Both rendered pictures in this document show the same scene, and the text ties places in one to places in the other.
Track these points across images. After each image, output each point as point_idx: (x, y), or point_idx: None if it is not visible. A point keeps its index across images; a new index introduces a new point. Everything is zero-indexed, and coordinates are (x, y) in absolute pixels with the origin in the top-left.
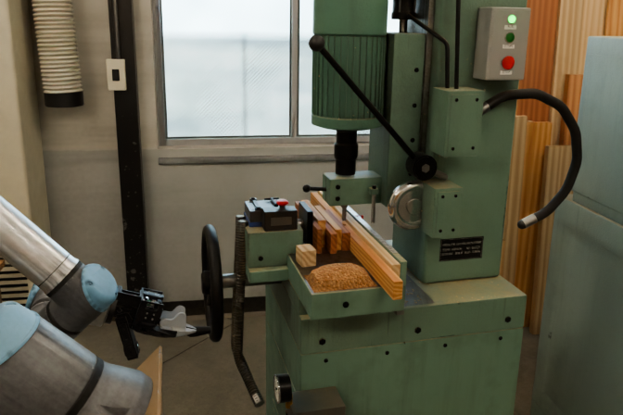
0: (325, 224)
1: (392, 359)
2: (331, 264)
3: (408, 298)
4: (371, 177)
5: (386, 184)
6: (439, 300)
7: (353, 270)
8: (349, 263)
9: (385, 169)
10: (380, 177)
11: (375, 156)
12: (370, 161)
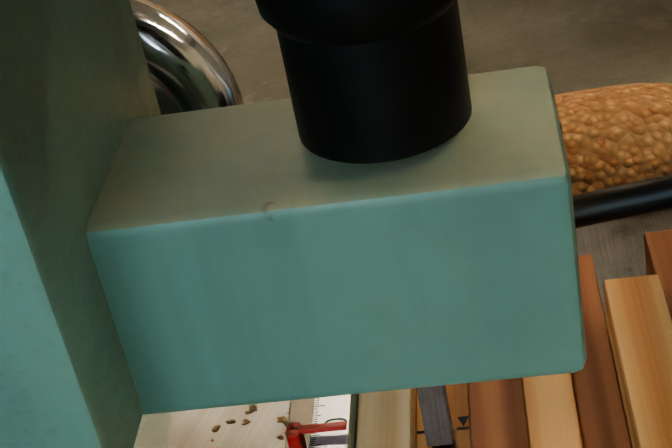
0: (595, 366)
1: None
2: (643, 104)
3: (262, 437)
4: (213, 108)
5: (157, 106)
6: (144, 418)
7: (556, 95)
8: (563, 115)
9: (124, 22)
10: (143, 118)
11: (60, 62)
12: (49, 208)
